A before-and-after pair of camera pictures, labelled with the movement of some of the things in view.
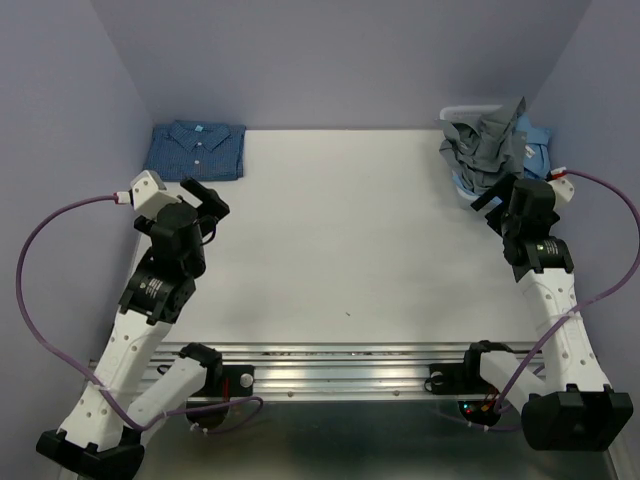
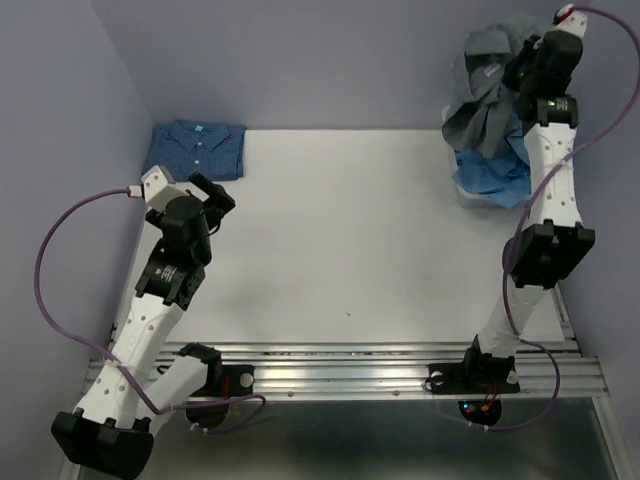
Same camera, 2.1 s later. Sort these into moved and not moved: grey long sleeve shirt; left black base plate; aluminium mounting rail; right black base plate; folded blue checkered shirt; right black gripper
Moved: grey long sleeve shirt; right black gripper
Not moved: right black base plate; aluminium mounting rail; left black base plate; folded blue checkered shirt
